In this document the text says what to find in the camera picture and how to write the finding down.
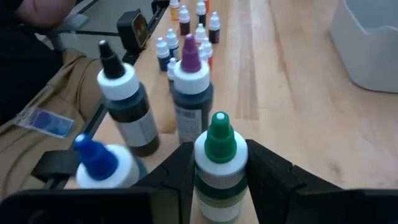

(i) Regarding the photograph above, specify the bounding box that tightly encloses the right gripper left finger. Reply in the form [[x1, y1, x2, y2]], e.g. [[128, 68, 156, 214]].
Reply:
[[0, 141, 196, 224]]

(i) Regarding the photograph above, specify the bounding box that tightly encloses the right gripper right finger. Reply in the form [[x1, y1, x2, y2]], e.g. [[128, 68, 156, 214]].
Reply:
[[244, 139, 398, 224]]

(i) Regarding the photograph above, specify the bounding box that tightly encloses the large blue-cap food coloring bottle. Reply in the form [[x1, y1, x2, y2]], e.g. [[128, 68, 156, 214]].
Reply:
[[73, 133, 149, 190]]

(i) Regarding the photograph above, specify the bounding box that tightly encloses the large green-cap food coloring bottle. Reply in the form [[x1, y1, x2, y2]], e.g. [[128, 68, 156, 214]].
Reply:
[[193, 111, 249, 223]]

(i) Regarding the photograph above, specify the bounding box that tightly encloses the large black-cap food coloring bottle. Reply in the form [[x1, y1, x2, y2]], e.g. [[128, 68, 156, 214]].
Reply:
[[96, 39, 161, 158]]

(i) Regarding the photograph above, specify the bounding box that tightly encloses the large purple-cap food coloring bottle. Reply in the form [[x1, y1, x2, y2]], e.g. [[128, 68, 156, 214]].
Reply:
[[172, 33, 215, 144]]

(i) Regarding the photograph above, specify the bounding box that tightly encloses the small dark blue dropper bottle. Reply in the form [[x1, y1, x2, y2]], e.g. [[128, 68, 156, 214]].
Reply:
[[165, 28, 180, 60]]

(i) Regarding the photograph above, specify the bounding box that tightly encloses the small brown dropper bottle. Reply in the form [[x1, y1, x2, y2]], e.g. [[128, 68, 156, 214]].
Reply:
[[178, 4, 191, 37]]

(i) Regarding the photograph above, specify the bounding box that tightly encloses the small dark purple dropper bottle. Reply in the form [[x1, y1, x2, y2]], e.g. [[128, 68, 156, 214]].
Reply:
[[208, 11, 221, 44]]

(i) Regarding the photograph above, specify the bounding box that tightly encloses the small yellow dropper bottle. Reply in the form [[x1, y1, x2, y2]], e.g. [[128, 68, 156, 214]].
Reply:
[[169, 0, 180, 21]]

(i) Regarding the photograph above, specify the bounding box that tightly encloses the small black dropper bottle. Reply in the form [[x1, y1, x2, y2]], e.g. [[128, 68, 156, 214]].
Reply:
[[195, 0, 207, 27]]

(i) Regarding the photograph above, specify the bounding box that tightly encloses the black table clamp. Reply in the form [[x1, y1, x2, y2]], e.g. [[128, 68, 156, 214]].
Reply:
[[30, 150, 80, 190]]

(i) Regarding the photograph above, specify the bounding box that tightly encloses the blue tag on backpack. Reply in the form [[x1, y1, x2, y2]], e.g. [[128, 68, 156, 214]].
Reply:
[[14, 106, 75, 139]]

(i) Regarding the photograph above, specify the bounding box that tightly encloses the tan backpack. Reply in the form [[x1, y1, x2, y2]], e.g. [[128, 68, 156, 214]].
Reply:
[[0, 48, 105, 200]]

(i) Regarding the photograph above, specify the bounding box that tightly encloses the white plastic bin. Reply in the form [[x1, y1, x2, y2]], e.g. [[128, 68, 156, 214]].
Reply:
[[328, 0, 398, 94]]

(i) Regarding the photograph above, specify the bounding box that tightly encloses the person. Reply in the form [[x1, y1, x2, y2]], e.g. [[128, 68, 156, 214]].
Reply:
[[0, 0, 77, 125]]

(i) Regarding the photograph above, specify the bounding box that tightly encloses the black table-level camera box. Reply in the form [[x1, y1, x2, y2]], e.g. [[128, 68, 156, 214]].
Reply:
[[116, 8, 150, 65]]

